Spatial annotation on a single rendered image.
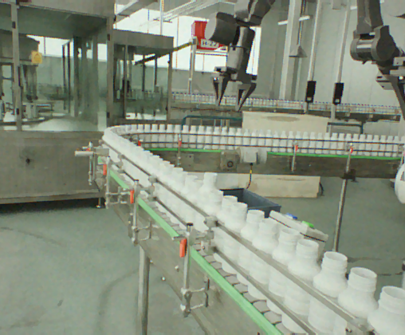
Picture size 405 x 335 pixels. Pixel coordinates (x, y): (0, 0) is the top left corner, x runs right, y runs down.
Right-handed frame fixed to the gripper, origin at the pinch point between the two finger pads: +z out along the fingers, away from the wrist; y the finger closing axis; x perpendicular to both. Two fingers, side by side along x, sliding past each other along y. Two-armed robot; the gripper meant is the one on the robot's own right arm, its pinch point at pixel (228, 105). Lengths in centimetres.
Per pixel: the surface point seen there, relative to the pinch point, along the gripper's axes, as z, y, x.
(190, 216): 32.8, 1.6, -4.1
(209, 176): 19.6, 1.5, 1.2
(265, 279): 33.9, 0.7, 31.6
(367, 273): 22, -1, 52
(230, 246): 32.1, 2.1, 18.8
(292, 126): -10, -299, -326
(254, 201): 39, -60, -58
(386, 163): 9, -222, -113
